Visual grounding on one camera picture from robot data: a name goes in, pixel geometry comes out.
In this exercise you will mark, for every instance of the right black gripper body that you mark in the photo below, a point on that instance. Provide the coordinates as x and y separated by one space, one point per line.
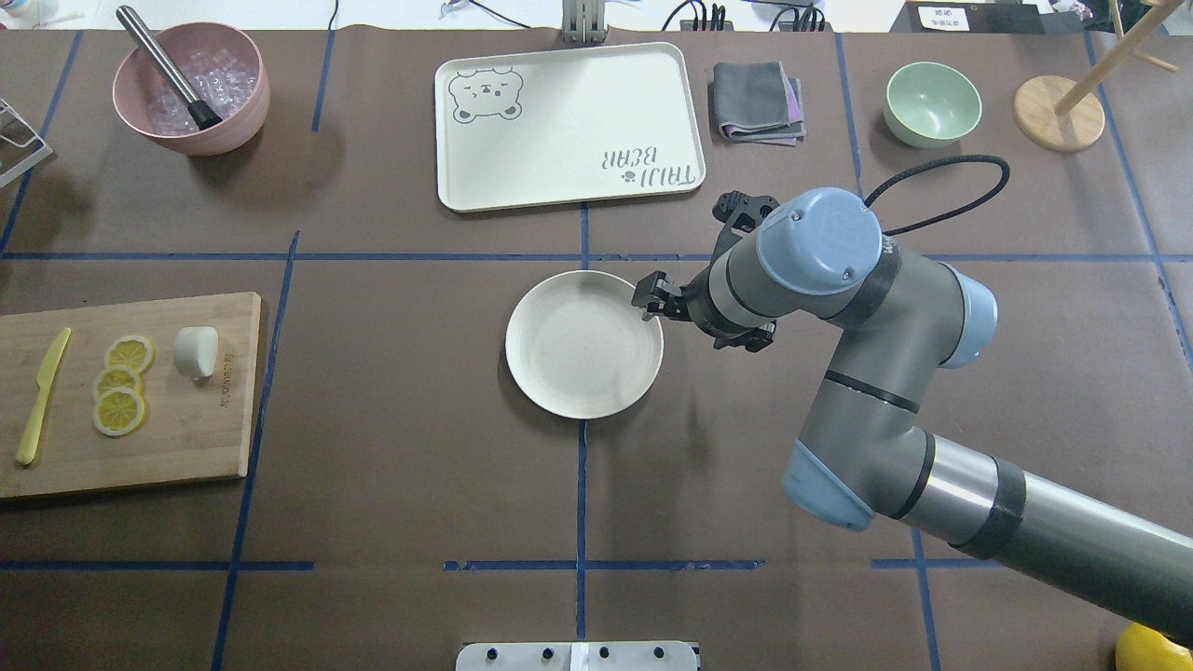
692 300

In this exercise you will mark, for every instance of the steel muddler black tip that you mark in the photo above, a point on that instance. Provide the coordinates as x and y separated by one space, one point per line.
201 113

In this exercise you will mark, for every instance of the yellow lemon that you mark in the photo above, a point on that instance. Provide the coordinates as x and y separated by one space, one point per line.
1143 648

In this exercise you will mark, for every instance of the cream bear serving tray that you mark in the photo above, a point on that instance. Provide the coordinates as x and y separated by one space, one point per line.
565 126

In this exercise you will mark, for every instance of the middle lemon slice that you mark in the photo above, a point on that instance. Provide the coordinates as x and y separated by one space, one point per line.
116 376

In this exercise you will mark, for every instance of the aluminium frame post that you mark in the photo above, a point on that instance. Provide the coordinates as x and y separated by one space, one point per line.
584 21

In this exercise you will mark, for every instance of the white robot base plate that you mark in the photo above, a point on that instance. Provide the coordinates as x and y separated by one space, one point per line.
580 655

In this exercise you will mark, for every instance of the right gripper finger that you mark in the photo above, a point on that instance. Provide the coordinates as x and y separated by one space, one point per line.
656 286
672 308

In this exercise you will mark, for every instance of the folded grey cloth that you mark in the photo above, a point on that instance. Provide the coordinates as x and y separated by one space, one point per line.
757 102

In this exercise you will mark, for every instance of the yellow plastic knife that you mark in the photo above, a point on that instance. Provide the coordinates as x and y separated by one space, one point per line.
44 380

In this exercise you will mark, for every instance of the black power strip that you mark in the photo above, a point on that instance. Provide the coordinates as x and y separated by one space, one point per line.
753 16

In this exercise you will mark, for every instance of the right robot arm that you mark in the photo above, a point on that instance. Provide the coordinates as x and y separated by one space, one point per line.
860 452

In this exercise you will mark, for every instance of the mint green bowl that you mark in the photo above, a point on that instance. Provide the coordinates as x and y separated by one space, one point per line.
929 105

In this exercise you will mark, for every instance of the cream round plate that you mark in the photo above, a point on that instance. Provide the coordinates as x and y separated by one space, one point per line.
577 347

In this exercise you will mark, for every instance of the bamboo cutting board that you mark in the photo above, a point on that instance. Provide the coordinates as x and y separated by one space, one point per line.
192 431

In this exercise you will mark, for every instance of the wooden mug tree stand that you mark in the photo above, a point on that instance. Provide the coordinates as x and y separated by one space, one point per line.
1066 115

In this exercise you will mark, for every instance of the pink bowl with ice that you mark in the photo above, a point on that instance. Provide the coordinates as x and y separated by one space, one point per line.
227 70

